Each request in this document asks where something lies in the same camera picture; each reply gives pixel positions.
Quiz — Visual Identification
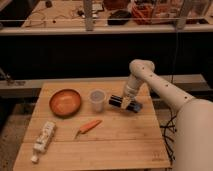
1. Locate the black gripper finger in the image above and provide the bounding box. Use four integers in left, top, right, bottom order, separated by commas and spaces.
109, 99, 121, 108
111, 95, 123, 101

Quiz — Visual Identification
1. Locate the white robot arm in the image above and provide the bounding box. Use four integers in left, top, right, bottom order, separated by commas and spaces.
117, 59, 213, 171

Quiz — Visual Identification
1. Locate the blue eraser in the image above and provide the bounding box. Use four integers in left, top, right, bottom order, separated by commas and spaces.
127, 102, 142, 113

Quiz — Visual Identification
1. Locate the translucent plastic cup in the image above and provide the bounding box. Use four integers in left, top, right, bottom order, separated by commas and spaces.
89, 89, 106, 112

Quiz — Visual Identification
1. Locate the orange toy carrot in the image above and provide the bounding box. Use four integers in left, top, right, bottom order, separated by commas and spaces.
76, 120, 101, 136

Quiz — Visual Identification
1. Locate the orange wooden bowl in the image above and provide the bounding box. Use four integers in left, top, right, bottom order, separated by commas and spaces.
49, 89, 81, 118

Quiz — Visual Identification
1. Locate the black bag on bench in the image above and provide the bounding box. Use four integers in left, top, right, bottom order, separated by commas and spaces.
107, 10, 131, 25

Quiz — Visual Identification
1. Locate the white toothpaste tube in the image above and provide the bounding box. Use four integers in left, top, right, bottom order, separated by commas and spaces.
31, 121, 56, 163

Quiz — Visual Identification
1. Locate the orange crate on bench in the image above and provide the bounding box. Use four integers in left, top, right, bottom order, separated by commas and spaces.
131, 5, 152, 25

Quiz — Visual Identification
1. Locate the black cable bundle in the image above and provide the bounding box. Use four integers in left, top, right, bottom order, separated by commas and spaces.
159, 114, 178, 168

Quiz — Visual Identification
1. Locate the grey metal post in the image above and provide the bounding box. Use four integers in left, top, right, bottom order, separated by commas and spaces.
83, 0, 93, 31

